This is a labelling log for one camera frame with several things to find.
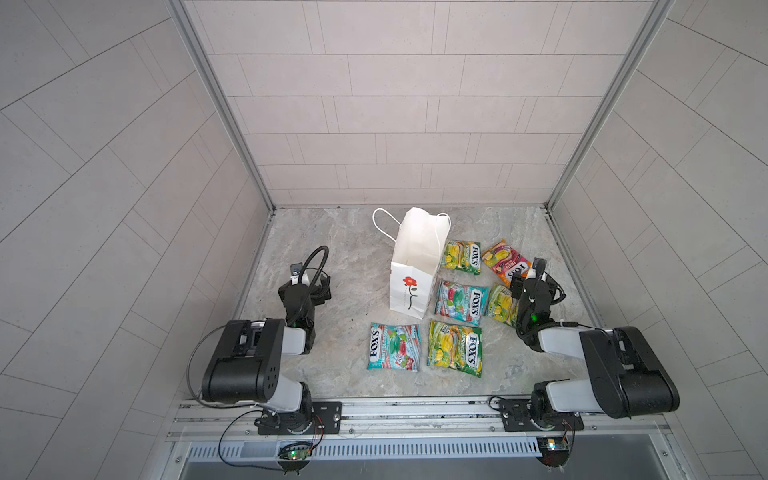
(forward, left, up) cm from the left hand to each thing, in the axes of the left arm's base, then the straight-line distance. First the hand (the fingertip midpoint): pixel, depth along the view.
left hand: (314, 271), depth 92 cm
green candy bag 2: (-21, -42, -3) cm, 47 cm away
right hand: (0, -67, +2) cm, 67 cm away
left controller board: (-45, -4, -1) cm, 45 cm away
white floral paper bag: (+3, -32, +3) cm, 32 cm away
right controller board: (-44, -63, -5) cm, 77 cm away
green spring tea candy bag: (+8, -49, -3) cm, 50 cm away
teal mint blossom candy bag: (-9, -45, -2) cm, 46 cm away
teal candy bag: (-22, -25, -2) cm, 34 cm away
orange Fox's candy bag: (+6, -61, -3) cm, 62 cm away
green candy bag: (-10, -57, -3) cm, 58 cm away
